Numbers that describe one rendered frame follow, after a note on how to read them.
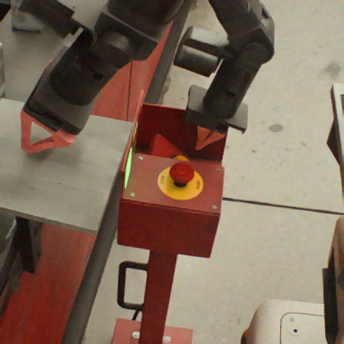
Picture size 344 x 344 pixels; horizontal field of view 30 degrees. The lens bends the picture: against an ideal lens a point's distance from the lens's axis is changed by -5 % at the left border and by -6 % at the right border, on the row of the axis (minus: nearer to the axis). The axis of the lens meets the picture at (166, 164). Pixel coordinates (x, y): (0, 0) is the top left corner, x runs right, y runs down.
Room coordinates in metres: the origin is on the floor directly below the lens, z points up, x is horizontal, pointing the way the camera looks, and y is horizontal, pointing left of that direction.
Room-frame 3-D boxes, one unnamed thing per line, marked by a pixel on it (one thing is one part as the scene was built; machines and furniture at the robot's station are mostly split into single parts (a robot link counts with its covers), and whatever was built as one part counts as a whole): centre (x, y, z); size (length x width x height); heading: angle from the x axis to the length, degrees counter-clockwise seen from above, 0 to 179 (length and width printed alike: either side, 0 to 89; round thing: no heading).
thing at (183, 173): (0.76, -0.03, 0.79); 0.04 x 0.04 x 0.04
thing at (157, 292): (0.80, -0.02, 0.39); 0.05 x 0.05 x 0.54; 88
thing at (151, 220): (0.80, -0.02, 0.75); 0.20 x 0.16 x 0.18; 178
